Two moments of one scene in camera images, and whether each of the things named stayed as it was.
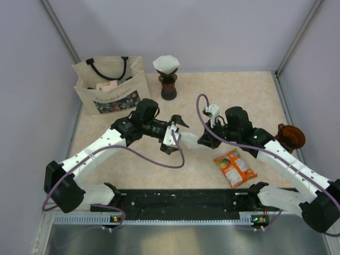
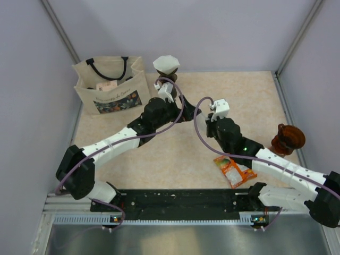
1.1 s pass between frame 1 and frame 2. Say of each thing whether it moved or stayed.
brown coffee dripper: stayed
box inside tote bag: stayed
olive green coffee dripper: stayed
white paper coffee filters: moved
